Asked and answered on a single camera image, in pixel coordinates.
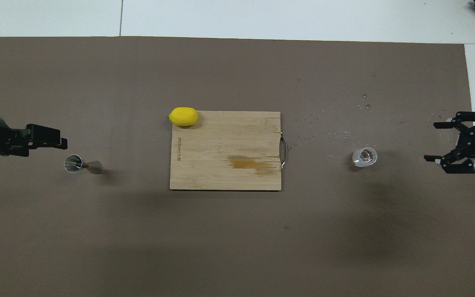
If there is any brown table mat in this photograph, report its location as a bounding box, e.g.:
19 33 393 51
0 36 475 297

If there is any metal double jigger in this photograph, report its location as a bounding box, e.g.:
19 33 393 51
64 154 103 174

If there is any wooden cutting board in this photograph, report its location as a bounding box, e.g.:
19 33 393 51
169 111 287 191

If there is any clear glass cup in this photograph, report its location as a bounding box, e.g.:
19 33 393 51
352 147 378 167

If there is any yellow lemon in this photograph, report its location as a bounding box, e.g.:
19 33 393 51
168 107 199 127

